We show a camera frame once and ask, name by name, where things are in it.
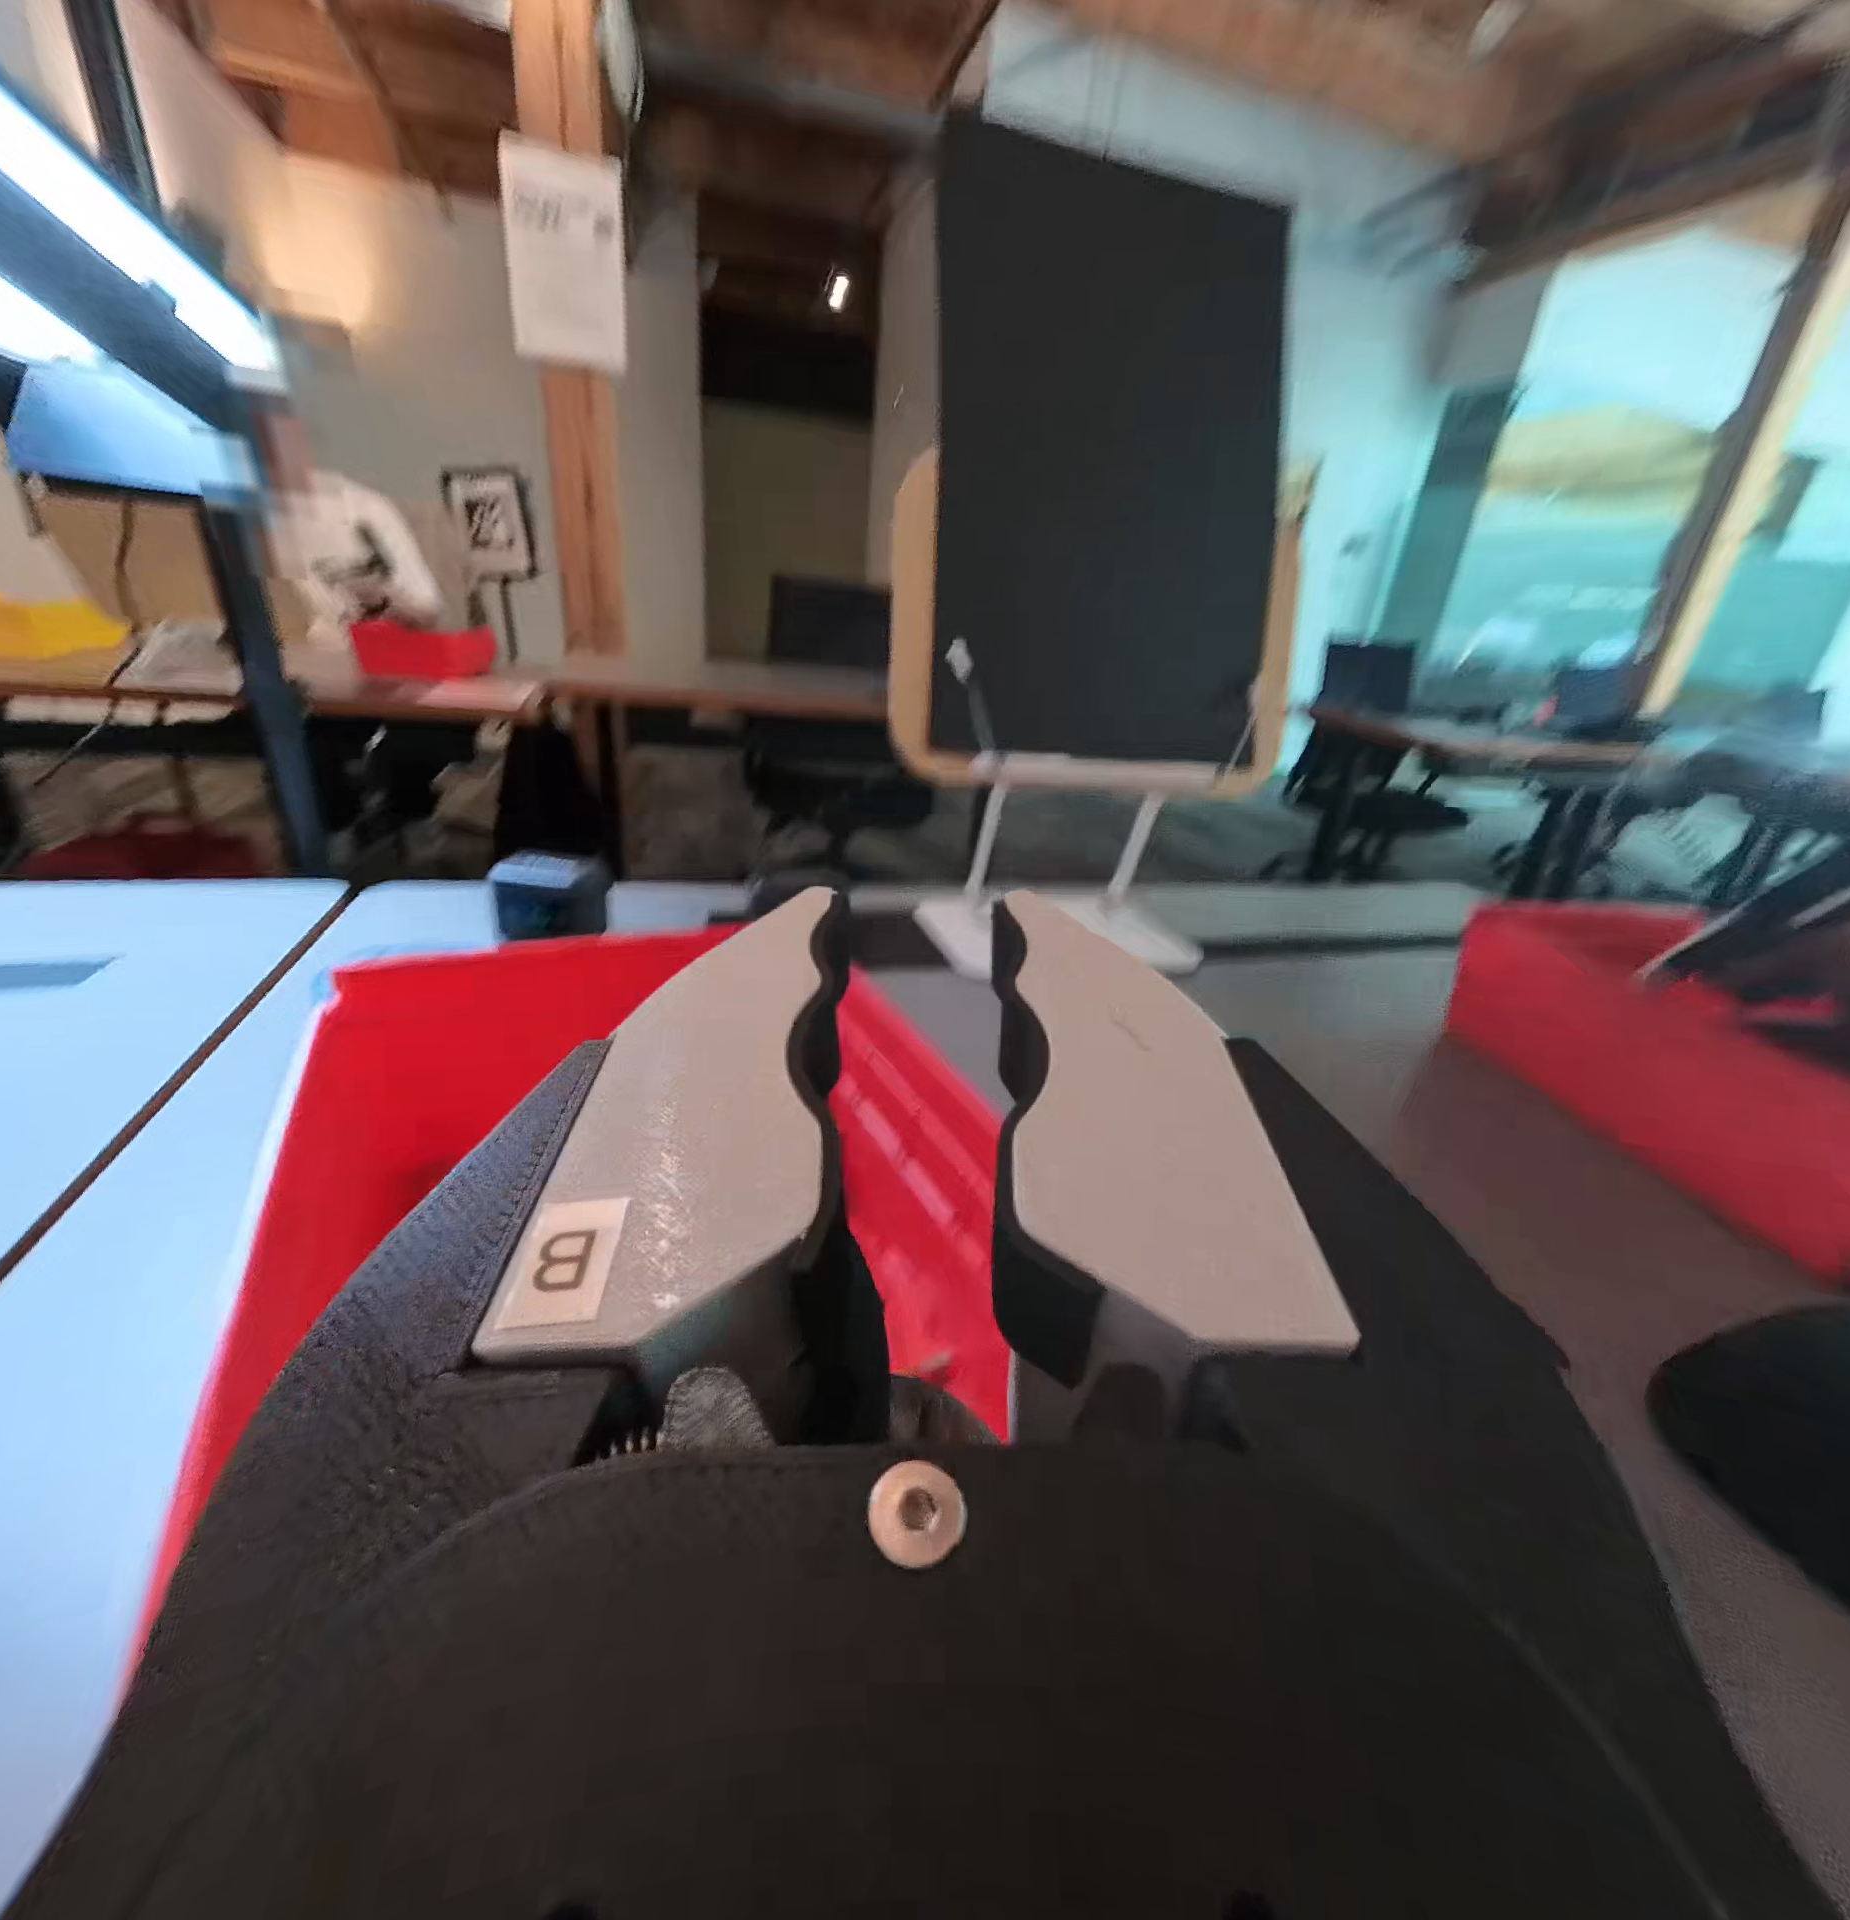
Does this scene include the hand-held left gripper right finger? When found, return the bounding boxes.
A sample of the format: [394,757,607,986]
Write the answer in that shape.
[989,888,1366,1442]

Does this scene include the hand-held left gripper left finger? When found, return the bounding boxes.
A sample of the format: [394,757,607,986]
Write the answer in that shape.
[471,886,852,1418]

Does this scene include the large red plastic bin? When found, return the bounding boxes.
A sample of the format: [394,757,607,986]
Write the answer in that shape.
[121,924,1018,1699]

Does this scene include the small blue box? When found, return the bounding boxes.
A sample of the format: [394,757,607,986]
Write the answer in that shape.
[487,850,615,943]

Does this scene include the black office chair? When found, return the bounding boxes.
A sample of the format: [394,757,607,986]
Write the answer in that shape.
[1281,719,1468,884]
[743,712,937,875]

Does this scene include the long wooden desk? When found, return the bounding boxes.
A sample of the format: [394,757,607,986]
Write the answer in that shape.
[0,656,893,880]

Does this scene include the black monitor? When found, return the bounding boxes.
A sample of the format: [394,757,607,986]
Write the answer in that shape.
[766,575,894,671]
[1322,642,1421,717]

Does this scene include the wooden desk black legs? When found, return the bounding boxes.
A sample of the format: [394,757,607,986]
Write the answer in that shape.
[1303,702,1850,905]

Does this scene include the small red bin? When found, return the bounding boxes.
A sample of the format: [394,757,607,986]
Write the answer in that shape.
[350,619,499,680]

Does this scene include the black framed tag sign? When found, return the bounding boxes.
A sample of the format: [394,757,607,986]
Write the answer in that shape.
[443,469,540,663]

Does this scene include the dark metal rack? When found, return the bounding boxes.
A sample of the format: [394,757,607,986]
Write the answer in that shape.
[0,352,330,875]

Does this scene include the dark rounded object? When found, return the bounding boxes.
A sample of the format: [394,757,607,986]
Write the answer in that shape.
[1646,1301,1850,1625]

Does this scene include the cardboard box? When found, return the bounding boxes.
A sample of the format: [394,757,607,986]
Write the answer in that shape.
[31,486,225,625]

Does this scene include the yellow bin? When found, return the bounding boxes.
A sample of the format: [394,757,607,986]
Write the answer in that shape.
[0,589,126,663]

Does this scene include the white paper sign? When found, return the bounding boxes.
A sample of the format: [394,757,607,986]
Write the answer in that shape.
[497,132,630,376]

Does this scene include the long ceiling light fixture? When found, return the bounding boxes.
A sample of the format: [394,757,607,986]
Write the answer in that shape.
[0,45,290,395]

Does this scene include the wooden post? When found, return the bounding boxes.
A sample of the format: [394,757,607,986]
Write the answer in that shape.
[509,0,630,656]

